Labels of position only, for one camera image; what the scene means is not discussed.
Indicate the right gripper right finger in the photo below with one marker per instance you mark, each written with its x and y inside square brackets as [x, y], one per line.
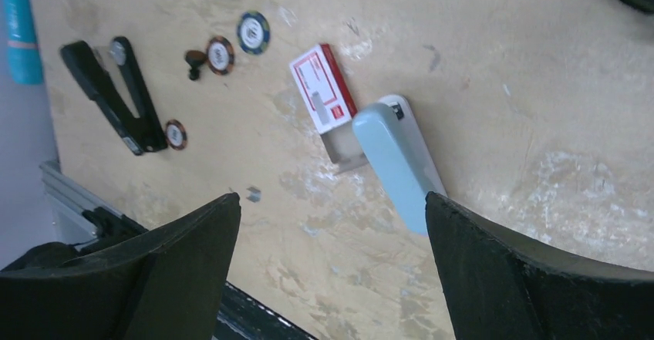
[501, 284]

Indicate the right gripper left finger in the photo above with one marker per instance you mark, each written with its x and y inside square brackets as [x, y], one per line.
[166, 283]

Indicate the black stapler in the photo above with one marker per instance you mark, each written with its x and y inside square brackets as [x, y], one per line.
[110, 76]

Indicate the light blue stapler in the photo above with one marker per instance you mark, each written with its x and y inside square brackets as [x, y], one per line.
[393, 144]

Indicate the small staple strip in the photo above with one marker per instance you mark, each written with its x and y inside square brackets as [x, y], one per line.
[254, 194]

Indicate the brown poker chip front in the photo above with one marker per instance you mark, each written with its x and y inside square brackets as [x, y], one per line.
[176, 135]

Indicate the brown poker chip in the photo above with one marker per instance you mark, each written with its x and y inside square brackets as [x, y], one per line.
[176, 135]
[220, 55]

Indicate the small black peg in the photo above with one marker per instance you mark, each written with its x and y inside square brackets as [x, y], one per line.
[195, 59]

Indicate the brown poker chip middle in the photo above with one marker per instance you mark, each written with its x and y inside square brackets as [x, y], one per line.
[220, 55]

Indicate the red white staple box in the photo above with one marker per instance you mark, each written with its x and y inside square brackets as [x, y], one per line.
[323, 88]

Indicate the blue cylindrical tube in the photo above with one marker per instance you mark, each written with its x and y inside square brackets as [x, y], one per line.
[23, 56]

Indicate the blue poker chip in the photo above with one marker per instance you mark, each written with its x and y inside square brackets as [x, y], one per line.
[253, 32]

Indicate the aluminium rail frame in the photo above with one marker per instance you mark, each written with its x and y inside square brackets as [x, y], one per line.
[68, 201]

